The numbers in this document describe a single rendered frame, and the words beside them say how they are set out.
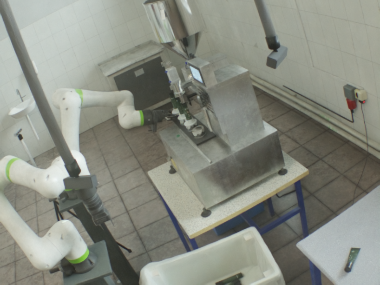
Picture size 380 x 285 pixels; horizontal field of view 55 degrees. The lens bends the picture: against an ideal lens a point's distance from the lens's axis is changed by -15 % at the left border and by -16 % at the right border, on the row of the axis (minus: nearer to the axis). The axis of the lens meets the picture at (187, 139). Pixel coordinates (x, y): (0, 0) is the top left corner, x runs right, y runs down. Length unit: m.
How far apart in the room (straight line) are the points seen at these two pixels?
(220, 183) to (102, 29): 3.92
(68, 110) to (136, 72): 3.06
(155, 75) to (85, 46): 1.12
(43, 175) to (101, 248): 0.62
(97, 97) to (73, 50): 3.30
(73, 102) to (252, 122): 0.92
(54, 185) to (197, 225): 0.92
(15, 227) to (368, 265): 1.52
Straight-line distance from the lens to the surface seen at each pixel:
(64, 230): 1.81
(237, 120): 2.12
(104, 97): 2.46
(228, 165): 2.11
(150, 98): 5.31
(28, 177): 1.64
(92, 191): 1.62
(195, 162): 2.12
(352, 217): 1.94
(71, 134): 2.23
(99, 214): 1.70
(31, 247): 1.80
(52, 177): 1.51
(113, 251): 2.76
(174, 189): 2.50
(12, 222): 1.82
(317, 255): 1.81
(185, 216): 2.26
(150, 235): 3.49
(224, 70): 2.15
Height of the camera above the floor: 2.09
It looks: 27 degrees down
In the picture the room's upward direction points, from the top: 21 degrees counter-clockwise
